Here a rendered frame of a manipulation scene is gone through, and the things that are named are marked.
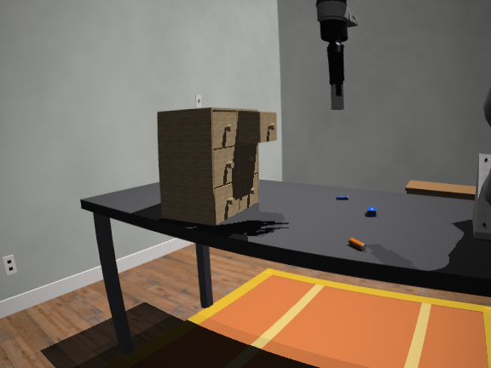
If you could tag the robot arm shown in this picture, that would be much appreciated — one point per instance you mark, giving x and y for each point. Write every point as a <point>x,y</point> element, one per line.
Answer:
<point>338,9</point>

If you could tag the orange and grey battery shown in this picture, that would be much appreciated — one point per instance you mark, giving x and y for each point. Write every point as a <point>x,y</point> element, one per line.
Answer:
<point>357,244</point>

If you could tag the light wooden chest of drawers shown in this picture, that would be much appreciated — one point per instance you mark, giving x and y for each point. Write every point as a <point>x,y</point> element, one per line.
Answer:
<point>186,167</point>

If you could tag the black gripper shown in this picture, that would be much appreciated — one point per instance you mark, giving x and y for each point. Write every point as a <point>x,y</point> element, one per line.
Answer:
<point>335,31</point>

